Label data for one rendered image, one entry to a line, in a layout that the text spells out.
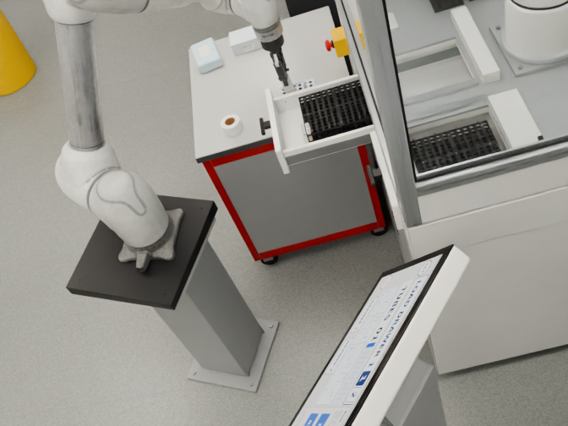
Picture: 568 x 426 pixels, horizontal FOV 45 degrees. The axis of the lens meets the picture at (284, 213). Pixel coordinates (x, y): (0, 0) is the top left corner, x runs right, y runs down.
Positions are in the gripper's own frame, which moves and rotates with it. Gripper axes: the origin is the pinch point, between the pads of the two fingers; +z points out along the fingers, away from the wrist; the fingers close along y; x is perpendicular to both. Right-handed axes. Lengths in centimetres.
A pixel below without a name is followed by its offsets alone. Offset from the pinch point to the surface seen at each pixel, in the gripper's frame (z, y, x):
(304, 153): -3.2, 37.8, 4.9
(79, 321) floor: 84, 25, -118
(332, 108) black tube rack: -6.2, 24.5, 15.2
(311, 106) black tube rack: -6.2, 21.7, 8.7
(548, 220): 2, 75, 66
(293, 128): 0.2, 22.9, 1.3
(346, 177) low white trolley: 39.7, 13.0, 12.1
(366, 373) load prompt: -32, 124, 18
